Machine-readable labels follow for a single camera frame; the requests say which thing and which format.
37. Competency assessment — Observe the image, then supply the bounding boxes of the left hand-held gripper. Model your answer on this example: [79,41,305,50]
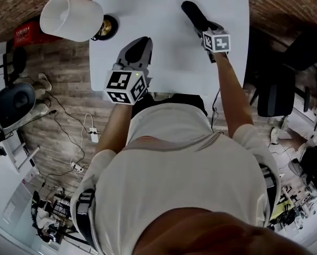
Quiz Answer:
[104,36,153,106]

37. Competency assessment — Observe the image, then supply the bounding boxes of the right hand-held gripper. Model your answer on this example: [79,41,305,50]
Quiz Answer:
[193,22,231,63]

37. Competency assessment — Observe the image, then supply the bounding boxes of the black oblong object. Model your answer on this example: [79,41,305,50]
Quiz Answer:
[181,1,220,34]

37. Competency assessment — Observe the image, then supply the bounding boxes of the person's right forearm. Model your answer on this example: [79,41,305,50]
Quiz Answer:
[214,52,255,138]

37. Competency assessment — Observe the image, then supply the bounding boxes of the person's left forearm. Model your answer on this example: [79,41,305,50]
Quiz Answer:
[96,102,134,154]

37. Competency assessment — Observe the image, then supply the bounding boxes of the person's black shorts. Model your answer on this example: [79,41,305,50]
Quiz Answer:
[137,93,208,116]

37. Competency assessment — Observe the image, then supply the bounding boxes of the white shade table lamp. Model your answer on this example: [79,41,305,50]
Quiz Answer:
[39,0,119,43]

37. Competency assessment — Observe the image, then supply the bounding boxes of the white power strip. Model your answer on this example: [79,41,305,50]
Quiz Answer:
[70,161,84,173]
[88,126,99,143]

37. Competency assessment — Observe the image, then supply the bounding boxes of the black office chair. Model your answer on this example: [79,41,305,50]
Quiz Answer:
[282,29,317,71]
[243,62,312,118]

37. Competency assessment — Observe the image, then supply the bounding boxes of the red cardboard box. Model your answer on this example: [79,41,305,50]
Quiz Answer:
[14,21,65,47]

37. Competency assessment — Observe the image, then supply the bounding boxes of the person's white shirt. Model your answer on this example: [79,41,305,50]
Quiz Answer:
[70,102,280,255]

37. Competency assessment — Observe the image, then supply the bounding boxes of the grey office chair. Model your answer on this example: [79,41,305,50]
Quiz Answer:
[0,82,37,129]

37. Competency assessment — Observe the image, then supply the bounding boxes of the yellow-green table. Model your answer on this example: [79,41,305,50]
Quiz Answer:
[269,195,295,223]

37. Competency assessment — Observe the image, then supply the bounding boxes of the person's face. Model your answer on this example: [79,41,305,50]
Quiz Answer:
[138,207,305,255]

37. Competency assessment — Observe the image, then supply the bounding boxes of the black right harness strap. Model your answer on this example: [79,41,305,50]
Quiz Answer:
[258,163,278,212]

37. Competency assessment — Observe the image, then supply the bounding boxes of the black harness strap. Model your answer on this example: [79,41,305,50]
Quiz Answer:
[76,189,97,247]
[258,163,278,212]

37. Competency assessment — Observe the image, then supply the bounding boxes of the black left harness strap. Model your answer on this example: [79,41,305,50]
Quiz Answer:
[76,189,97,247]

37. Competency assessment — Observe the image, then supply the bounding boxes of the black wire rack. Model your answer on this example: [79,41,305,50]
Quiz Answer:
[30,191,79,244]

